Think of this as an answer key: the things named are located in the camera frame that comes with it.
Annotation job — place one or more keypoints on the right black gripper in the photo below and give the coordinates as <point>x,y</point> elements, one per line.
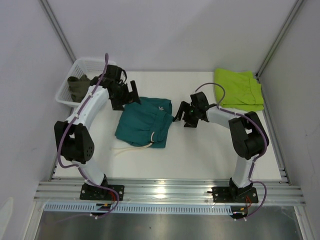
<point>185,107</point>

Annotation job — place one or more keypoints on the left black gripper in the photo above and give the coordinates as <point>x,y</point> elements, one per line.
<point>131,97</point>

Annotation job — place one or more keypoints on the teal green shorts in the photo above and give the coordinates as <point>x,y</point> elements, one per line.
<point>146,123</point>

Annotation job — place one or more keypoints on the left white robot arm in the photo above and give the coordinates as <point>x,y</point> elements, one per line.
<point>75,146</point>

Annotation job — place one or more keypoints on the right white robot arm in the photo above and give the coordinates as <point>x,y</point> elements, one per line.
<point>249,140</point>

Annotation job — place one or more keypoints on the olive green shorts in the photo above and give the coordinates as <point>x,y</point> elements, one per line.
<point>78,87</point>

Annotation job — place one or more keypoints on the lime green folded shorts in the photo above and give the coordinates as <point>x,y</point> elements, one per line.
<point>238,90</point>

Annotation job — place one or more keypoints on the white plastic basket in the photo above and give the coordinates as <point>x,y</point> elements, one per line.
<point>82,66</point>

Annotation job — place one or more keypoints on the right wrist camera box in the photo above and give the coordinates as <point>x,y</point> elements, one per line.
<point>199,101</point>

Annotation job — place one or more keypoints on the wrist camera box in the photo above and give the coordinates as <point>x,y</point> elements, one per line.
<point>199,101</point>
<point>113,72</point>

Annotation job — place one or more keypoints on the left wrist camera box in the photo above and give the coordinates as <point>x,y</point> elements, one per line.
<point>113,72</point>

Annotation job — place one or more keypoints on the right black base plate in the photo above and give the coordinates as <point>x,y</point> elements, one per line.
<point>222,195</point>

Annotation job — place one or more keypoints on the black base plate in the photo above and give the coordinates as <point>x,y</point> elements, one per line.
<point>93,193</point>
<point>222,195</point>

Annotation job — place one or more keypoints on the aluminium mounting rail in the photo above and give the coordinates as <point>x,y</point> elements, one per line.
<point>167,191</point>

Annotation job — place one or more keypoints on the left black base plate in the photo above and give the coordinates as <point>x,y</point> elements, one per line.
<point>93,193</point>

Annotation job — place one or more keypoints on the left aluminium corner post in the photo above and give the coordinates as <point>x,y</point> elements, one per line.
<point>48,11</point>

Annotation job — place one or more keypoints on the aluminium corner post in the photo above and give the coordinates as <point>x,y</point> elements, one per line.
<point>48,11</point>
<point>284,30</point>

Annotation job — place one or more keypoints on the white slotted cable duct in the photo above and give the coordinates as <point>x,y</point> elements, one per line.
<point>135,208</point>

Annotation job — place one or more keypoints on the right aluminium corner post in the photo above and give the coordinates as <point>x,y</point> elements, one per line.
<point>284,30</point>

